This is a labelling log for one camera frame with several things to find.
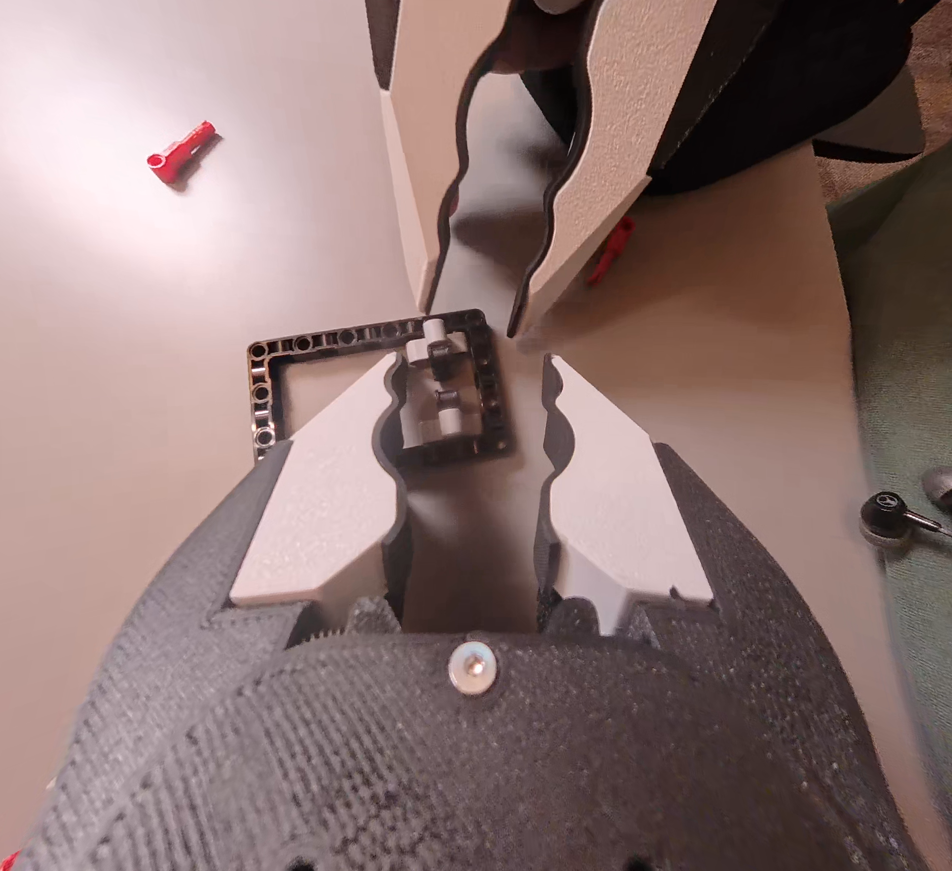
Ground red lego connector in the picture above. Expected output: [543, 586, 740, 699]
[146, 121, 220, 187]

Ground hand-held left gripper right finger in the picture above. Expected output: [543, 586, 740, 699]
[533, 352, 721, 638]

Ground black wired earphones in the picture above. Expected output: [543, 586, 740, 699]
[857, 465, 952, 554]

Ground green cloth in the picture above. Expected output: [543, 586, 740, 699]
[824, 142, 952, 812]

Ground black lego frame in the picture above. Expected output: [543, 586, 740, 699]
[247, 309, 516, 472]

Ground red lego pin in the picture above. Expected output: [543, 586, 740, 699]
[588, 216, 636, 286]

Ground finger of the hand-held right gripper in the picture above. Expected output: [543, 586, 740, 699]
[508, 0, 735, 338]
[381, 0, 522, 311]

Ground grey lego connector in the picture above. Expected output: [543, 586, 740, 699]
[404, 316, 471, 442]

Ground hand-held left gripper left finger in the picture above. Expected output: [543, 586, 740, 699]
[228, 352, 414, 626]

